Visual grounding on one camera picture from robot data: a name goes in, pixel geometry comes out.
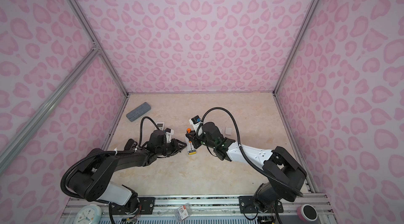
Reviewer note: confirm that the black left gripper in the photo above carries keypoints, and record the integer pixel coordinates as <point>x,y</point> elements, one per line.
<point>177,147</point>

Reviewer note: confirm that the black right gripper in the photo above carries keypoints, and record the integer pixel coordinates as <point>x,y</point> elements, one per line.
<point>194,140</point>

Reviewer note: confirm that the white remote control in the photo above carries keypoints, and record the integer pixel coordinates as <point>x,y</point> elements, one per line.
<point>191,149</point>
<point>161,126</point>

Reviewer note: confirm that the white battery cover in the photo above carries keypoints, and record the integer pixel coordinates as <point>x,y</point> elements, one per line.
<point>228,131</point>

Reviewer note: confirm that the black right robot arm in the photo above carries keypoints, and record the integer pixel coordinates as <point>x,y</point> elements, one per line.
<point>285,175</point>

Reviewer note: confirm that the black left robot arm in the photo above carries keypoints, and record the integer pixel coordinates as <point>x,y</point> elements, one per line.
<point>90,177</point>

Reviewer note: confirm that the grey rectangular sponge block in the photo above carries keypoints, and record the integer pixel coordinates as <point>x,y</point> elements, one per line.
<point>138,112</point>

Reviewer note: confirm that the small clear parts box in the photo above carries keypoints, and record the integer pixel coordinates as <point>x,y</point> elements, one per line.
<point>183,212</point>

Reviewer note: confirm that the white analog clock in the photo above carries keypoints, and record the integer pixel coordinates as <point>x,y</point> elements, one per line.
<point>90,214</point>

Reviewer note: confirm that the pink tape roll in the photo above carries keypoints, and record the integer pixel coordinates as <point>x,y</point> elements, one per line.
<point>307,213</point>

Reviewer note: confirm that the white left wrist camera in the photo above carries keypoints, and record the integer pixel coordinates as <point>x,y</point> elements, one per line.
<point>169,134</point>

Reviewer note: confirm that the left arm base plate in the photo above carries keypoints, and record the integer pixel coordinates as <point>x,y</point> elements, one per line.
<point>146,205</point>

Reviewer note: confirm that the aluminium front rail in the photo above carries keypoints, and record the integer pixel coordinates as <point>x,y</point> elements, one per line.
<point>222,209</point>

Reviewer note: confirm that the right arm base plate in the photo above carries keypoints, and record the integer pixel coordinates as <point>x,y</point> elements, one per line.
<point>248,204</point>

